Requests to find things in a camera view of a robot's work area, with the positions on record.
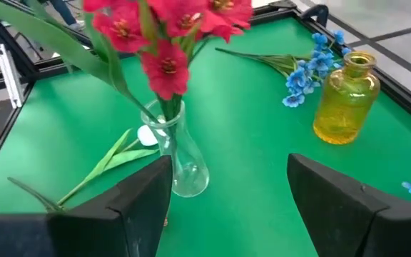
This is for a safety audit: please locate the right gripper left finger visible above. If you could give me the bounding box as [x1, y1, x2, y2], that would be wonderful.
[0, 155, 173, 257]

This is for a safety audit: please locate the red artificial flower bunch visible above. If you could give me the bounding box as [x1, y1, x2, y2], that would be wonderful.
[82, 0, 255, 122]

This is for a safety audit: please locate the green table mat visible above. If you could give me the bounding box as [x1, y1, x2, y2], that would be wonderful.
[0, 17, 411, 257]

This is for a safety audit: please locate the clear glass vase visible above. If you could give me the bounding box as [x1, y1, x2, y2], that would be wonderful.
[140, 99, 210, 198]

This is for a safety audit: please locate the black table frame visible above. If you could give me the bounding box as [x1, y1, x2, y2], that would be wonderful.
[0, 0, 411, 190]

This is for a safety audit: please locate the red artificial tulip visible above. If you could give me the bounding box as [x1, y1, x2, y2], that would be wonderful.
[0, 0, 160, 124]

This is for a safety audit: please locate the yellow glass vase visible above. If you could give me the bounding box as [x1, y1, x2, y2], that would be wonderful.
[312, 51, 381, 146]

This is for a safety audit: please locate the silver metal bracket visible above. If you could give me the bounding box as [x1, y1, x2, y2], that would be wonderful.
[0, 44, 24, 108]

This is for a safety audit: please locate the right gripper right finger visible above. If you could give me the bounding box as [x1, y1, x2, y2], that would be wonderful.
[286, 153, 411, 257]

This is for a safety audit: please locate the black clamp handle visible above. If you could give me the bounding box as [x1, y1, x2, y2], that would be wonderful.
[300, 4, 330, 29]

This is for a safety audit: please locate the person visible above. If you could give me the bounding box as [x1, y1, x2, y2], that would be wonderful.
[48, 0, 85, 31]

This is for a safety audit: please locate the white artificial tulip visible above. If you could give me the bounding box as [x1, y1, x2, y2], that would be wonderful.
[7, 124, 167, 211]

